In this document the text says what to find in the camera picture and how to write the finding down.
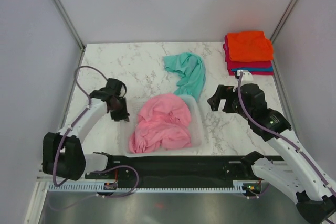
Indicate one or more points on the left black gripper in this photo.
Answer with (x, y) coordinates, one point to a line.
(123, 115)

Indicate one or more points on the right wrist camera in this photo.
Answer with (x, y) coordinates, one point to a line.
(245, 76)

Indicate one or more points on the aluminium frame post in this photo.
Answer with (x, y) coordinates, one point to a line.
(289, 9)
(66, 18)

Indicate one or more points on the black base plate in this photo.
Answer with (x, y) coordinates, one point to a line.
(177, 171)

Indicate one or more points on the blue folded t shirt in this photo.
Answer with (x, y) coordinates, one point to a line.
(269, 69)

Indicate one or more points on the left aluminium frame post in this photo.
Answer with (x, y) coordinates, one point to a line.
(66, 18)

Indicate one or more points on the orange folded t shirt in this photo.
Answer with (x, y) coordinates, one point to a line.
(249, 46)

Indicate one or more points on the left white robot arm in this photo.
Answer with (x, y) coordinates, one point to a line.
(63, 154)

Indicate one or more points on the right aluminium frame post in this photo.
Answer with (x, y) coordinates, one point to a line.
(289, 9)

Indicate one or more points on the teal t shirt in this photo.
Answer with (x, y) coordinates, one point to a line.
(191, 71)

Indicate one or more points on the pink t shirt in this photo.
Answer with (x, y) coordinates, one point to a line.
(162, 122)

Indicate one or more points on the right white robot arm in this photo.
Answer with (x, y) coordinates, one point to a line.
(307, 185)

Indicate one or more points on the white plastic basket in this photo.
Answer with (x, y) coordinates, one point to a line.
(195, 128)

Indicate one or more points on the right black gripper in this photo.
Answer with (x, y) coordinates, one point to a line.
(222, 92)

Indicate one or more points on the white slotted cable duct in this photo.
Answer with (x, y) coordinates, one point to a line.
(101, 187)

